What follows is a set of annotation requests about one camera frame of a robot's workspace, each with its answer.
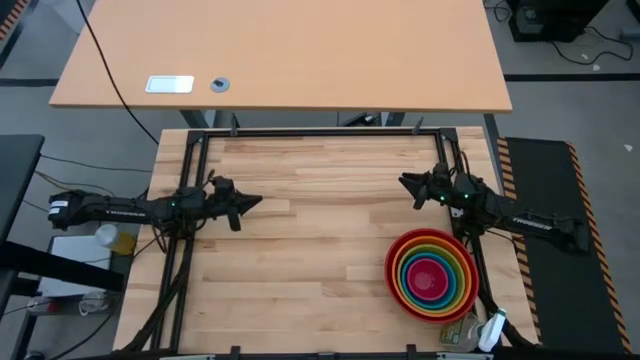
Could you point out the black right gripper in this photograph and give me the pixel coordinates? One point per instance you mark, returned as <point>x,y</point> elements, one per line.
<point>450,189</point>

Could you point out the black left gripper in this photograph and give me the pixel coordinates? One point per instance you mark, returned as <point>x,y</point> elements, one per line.
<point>222,202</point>

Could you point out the green bowl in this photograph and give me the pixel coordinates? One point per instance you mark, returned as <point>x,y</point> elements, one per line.
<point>429,249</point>

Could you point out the blue bowl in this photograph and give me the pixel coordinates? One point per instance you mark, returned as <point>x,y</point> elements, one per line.
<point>429,255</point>

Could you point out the small pink bowl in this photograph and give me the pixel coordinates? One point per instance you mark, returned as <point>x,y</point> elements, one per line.
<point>427,280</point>

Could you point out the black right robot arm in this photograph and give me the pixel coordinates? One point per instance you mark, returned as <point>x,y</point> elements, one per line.
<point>530,220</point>

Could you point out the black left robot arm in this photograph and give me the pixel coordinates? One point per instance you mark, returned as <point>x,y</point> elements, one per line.
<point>110,207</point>

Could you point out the orange bowl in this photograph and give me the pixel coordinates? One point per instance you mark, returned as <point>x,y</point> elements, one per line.
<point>429,240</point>

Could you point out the black desk leg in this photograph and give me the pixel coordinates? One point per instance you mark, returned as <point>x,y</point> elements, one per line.
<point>395,118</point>
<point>195,119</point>

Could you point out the large red bowl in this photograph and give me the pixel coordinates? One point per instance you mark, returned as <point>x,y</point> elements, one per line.
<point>388,280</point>

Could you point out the bottle with yellow liquid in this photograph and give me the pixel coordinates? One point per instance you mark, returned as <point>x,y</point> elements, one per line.
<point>117,241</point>

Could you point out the clear bottle green label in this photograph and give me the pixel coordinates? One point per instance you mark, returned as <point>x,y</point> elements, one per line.
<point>457,334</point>

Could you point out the light wood desk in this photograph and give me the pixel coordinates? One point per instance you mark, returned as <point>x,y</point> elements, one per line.
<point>300,50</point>

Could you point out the black hazard-striped floor mat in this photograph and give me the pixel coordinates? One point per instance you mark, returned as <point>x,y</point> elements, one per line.
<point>550,300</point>

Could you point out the white box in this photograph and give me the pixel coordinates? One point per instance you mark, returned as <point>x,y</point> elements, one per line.
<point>75,251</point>

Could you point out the clear plastic bottle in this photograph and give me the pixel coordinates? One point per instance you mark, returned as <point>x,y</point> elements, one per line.
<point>94,302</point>

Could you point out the black metal bar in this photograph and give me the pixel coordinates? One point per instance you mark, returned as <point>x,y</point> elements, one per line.
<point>60,267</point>

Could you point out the black equipment case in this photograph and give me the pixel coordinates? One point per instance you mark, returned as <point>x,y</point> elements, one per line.
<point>550,20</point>

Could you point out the black side table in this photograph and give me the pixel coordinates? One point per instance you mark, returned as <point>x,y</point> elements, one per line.
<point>17,175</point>

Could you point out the black aluminium table frame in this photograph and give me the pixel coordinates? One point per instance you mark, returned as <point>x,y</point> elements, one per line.
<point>320,133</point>

